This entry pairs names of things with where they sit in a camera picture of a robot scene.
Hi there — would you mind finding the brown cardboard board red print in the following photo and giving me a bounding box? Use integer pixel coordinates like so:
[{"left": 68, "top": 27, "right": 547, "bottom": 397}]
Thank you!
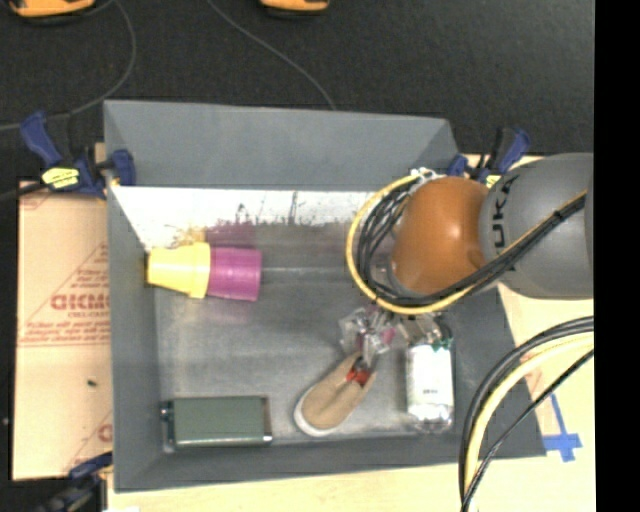
[{"left": 11, "top": 178, "right": 115, "bottom": 482}]

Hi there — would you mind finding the white packet in clear wrap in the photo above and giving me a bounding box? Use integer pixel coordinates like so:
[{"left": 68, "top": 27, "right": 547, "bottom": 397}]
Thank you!
[{"left": 404, "top": 340, "right": 456, "bottom": 433}]

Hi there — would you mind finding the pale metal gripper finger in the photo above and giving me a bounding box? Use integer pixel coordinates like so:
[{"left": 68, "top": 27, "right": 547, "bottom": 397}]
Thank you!
[
  {"left": 357, "top": 325, "right": 398, "bottom": 372},
  {"left": 339, "top": 307, "right": 382, "bottom": 351}
]

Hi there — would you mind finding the grey metal bin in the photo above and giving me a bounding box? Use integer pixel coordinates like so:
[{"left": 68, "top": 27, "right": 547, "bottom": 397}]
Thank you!
[{"left": 102, "top": 99, "right": 547, "bottom": 492}]

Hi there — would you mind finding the purple plastic cup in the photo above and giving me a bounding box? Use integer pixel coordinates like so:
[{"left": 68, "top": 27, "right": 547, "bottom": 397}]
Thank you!
[{"left": 206, "top": 246, "right": 264, "bottom": 303}]

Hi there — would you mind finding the tan toy shoe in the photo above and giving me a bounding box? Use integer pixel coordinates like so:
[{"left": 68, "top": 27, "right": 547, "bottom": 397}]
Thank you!
[{"left": 293, "top": 349, "right": 378, "bottom": 438}]

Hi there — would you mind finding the yellow plastic cup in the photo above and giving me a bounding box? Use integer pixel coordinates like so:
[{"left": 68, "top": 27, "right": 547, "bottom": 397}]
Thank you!
[{"left": 145, "top": 241, "right": 212, "bottom": 300}]

